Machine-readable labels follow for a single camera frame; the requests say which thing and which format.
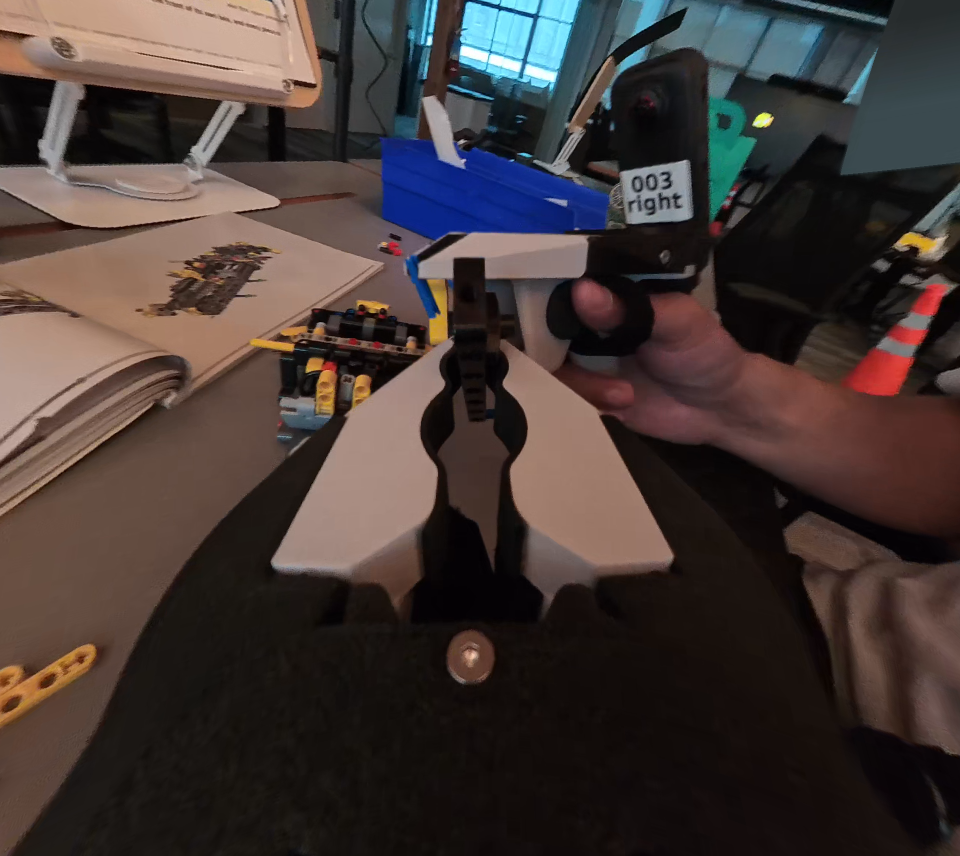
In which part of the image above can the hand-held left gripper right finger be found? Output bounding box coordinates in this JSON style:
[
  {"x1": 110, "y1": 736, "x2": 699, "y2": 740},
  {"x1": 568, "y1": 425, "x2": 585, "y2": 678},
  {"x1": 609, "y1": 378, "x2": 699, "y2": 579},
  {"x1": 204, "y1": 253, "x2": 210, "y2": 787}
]
[{"x1": 495, "y1": 340, "x2": 675, "y2": 619}]

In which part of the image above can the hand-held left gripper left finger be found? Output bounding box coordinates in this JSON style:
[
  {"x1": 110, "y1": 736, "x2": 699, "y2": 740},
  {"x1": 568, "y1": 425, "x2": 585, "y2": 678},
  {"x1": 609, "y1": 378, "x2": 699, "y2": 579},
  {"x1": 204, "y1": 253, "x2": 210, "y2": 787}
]
[{"x1": 271, "y1": 338, "x2": 492, "y2": 621}]

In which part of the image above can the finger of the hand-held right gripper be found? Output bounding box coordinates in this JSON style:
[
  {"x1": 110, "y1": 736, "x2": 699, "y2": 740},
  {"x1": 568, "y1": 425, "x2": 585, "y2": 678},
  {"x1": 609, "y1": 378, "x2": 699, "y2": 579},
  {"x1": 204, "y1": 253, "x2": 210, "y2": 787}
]
[{"x1": 411, "y1": 232, "x2": 594, "y2": 281}]

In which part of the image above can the black lego frame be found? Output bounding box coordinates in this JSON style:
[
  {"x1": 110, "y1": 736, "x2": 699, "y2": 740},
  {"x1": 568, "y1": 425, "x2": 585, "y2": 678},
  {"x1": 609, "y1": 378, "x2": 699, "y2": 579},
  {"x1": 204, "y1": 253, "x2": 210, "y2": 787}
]
[{"x1": 450, "y1": 257, "x2": 519, "y2": 422}]

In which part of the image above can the person's right forearm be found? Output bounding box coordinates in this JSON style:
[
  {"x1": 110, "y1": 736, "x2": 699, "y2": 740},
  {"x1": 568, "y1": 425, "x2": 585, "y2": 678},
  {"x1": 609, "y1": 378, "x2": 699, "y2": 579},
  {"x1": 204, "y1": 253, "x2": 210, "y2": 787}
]
[{"x1": 720, "y1": 346, "x2": 960, "y2": 542}]

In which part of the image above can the partly built lego chassis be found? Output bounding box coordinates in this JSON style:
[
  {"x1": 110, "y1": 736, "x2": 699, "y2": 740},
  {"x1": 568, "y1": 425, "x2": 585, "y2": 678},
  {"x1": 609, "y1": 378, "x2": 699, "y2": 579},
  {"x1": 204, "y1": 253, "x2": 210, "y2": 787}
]
[{"x1": 251, "y1": 278, "x2": 453, "y2": 433}]

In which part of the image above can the person's right hand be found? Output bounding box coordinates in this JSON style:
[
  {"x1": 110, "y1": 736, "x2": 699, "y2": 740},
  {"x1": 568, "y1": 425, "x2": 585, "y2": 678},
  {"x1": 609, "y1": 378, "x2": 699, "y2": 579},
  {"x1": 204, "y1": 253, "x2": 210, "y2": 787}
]
[{"x1": 558, "y1": 278, "x2": 751, "y2": 448}]

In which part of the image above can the blue plastic bin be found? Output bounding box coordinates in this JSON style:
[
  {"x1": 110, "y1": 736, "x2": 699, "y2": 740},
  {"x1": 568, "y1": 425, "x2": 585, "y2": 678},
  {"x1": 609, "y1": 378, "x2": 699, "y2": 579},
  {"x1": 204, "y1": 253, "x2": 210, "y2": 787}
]
[{"x1": 378, "y1": 136, "x2": 612, "y2": 246}]

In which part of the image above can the teal plastic object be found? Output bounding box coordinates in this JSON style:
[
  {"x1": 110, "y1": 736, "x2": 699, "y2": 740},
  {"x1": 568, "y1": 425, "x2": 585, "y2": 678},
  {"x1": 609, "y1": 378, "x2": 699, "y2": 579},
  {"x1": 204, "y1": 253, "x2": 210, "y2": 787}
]
[{"x1": 708, "y1": 97, "x2": 759, "y2": 220}]

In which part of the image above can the white paper slip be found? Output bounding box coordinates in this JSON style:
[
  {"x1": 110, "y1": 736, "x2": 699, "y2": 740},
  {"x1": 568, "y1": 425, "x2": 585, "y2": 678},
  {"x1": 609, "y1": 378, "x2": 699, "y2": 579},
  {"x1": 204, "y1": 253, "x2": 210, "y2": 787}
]
[{"x1": 421, "y1": 94, "x2": 466, "y2": 169}]

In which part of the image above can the large paned window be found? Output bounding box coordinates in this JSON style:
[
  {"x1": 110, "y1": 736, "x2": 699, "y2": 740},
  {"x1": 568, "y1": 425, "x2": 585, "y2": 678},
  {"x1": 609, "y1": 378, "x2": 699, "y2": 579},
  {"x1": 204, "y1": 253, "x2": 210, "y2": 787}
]
[{"x1": 450, "y1": 0, "x2": 582, "y2": 85}]

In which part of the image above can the open instruction booklet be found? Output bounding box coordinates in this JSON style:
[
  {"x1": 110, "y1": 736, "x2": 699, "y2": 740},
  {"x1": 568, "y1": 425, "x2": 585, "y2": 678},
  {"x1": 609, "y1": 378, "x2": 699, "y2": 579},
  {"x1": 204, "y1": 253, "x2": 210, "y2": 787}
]
[{"x1": 0, "y1": 211, "x2": 385, "y2": 516}]

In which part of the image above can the orange traffic cone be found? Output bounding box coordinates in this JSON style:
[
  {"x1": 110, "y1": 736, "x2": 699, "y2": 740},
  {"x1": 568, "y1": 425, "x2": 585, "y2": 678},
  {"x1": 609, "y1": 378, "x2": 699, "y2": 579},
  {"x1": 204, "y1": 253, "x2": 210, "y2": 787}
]
[{"x1": 843, "y1": 282, "x2": 950, "y2": 398}]

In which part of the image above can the wooden post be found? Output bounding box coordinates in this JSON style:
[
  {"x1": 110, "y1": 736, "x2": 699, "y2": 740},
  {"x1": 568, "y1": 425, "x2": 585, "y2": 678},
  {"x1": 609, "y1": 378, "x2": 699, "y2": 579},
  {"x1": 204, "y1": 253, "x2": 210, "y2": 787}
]
[{"x1": 423, "y1": 0, "x2": 481, "y2": 141}]

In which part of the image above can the black hanging cable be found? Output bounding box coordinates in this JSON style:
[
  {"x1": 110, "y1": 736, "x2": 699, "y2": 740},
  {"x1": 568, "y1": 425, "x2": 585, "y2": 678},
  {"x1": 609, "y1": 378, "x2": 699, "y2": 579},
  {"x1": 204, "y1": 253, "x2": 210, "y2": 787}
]
[{"x1": 360, "y1": 0, "x2": 399, "y2": 137}]

